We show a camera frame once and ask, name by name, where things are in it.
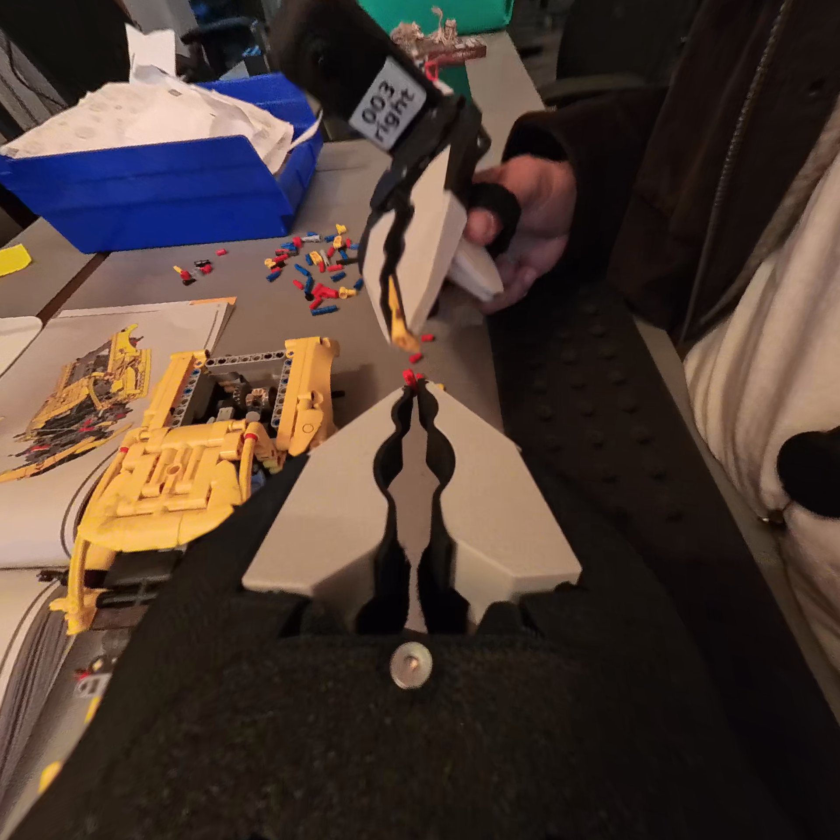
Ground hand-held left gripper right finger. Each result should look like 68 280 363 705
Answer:
420 382 583 624

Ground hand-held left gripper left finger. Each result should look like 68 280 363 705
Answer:
241 386 414 634

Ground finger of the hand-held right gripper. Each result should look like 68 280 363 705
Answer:
394 147 469 336
361 210 409 347

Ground yellow brick panel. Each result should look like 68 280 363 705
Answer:
387 276 421 352

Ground large pile of coloured pins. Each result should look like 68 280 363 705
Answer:
262 223 365 317

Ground yellow toy brick car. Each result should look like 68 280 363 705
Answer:
39 336 342 636

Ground person's right forearm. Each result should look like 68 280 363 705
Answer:
502 85 670 283

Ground grey desk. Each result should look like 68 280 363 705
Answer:
0 138 506 821

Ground person's right hand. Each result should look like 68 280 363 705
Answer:
462 156 578 314

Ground white crumpled paper bags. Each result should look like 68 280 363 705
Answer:
0 23 324 181

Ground blue plastic bin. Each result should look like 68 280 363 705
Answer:
0 72 324 255

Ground open instruction booklet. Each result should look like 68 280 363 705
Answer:
0 297 237 788

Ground person's white shirt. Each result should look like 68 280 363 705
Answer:
682 118 840 670

